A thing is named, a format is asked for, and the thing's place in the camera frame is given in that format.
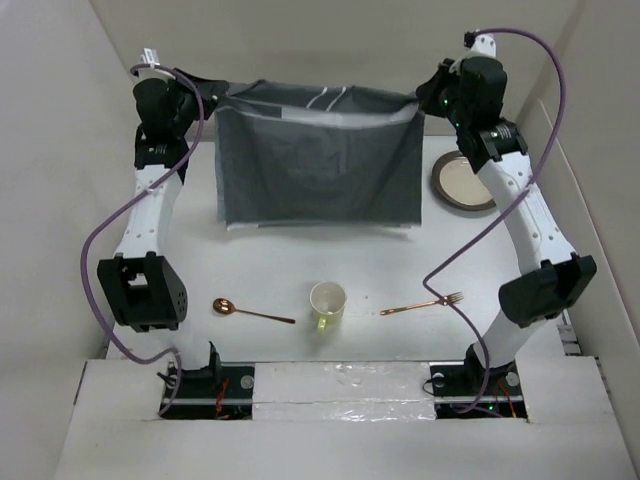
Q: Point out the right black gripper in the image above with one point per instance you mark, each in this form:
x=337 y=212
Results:
x=430 y=89

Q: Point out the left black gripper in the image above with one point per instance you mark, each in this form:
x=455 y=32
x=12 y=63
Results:
x=210 y=91

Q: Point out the grey cloth placemat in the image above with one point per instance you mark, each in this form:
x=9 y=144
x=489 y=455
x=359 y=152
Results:
x=289 y=154

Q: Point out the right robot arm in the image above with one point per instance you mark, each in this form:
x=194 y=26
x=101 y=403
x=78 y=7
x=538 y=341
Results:
x=553 y=275

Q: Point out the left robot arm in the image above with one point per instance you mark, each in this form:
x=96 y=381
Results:
x=141 y=287

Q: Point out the round metal plate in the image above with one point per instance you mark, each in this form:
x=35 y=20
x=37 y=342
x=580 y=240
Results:
x=454 y=182

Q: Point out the copper spoon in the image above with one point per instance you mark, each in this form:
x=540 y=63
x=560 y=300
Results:
x=224 y=306

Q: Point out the copper fork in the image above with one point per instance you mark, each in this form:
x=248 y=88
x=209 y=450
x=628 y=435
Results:
x=450 y=299

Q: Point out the yellow mug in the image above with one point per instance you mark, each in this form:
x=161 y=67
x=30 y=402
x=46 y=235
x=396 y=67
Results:
x=327 y=301

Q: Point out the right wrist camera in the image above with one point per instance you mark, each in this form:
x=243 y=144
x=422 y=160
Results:
x=479 y=45

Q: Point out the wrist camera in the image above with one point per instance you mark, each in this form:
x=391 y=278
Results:
x=479 y=45
x=149 y=57

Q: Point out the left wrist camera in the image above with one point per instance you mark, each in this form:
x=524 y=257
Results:
x=149 y=57

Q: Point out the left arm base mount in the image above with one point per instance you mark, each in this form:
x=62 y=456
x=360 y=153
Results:
x=218 y=391

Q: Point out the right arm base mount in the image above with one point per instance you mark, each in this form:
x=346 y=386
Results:
x=458 y=391

